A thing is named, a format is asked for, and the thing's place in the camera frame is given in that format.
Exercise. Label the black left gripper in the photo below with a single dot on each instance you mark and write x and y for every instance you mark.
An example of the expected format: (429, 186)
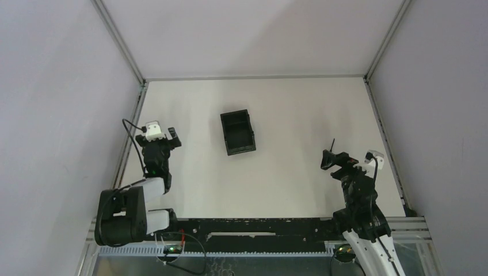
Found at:
(157, 142)

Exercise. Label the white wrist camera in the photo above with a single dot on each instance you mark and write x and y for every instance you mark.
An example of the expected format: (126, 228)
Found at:
(153, 131)
(374, 159)

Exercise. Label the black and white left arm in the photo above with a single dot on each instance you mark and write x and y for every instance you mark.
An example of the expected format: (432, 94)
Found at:
(123, 216)

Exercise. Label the white slotted cable duct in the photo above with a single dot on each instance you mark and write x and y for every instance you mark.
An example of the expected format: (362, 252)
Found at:
(152, 250)

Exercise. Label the controller circuit board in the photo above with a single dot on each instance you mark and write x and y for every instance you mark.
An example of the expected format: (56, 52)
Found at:
(344, 254)
(172, 250)

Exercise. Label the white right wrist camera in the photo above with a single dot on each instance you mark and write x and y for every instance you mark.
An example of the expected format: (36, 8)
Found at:
(374, 159)

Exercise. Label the aluminium frame rail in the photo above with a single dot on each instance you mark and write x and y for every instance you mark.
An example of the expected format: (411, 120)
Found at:
(379, 108)
(137, 96)
(204, 78)

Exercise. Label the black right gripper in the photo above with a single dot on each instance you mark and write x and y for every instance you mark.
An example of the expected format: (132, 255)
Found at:
(342, 159)

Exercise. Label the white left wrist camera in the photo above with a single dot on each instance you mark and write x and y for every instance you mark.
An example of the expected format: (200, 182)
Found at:
(153, 131)

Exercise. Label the aluminium frame right rail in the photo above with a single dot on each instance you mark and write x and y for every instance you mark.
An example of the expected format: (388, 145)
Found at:
(379, 108)

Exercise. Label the aluminium frame left rail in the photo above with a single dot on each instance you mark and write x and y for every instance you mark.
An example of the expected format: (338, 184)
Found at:
(137, 96)

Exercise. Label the right controller circuit board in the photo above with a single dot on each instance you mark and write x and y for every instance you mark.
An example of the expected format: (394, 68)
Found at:
(344, 254)

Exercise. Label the red handled screwdriver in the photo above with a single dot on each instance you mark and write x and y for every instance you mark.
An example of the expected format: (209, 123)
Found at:
(332, 145)

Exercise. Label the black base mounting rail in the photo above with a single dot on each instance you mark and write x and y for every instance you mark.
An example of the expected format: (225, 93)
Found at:
(274, 234)

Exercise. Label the black plastic bin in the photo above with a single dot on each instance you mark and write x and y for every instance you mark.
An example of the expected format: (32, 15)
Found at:
(238, 132)

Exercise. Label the aluminium frame back rail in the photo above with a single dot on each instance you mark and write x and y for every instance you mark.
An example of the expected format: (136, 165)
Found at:
(204, 78)

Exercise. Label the left controller circuit board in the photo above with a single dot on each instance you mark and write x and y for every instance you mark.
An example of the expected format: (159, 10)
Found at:
(172, 250)

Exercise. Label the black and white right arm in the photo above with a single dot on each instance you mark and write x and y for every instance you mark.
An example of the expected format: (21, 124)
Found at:
(361, 222)

